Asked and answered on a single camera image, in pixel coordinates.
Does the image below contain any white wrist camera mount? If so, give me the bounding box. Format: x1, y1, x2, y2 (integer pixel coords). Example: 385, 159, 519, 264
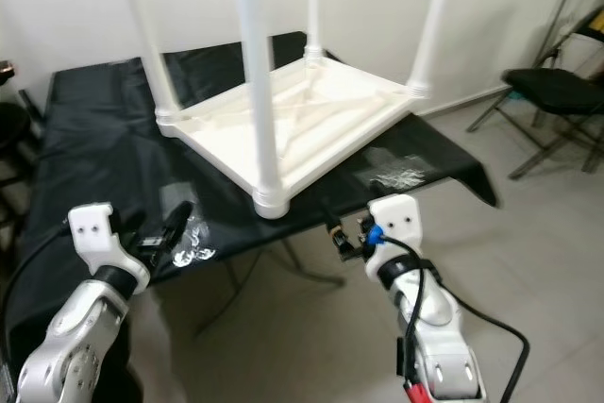
68, 202, 152, 295
366, 193, 426, 281

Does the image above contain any black round stool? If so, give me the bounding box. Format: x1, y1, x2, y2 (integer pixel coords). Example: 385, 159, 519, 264
0, 101, 43, 234

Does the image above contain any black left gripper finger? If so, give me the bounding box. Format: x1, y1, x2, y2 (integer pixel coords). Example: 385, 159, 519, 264
165, 200, 194, 248

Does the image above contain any clear tape patch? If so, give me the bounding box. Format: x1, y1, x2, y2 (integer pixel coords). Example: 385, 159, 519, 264
363, 148, 440, 194
160, 200, 227, 267

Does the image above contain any black folding chair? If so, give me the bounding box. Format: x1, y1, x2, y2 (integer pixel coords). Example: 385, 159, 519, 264
467, 0, 604, 182

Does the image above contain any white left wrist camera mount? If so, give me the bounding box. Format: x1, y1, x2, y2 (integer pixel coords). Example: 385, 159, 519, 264
68, 202, 152, 295

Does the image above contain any black tablecloth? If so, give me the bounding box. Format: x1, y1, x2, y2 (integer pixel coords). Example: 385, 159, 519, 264
0, 33, 496, 403

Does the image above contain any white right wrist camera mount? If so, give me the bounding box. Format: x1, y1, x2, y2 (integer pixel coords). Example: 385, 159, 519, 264
366, 193, 426, 281

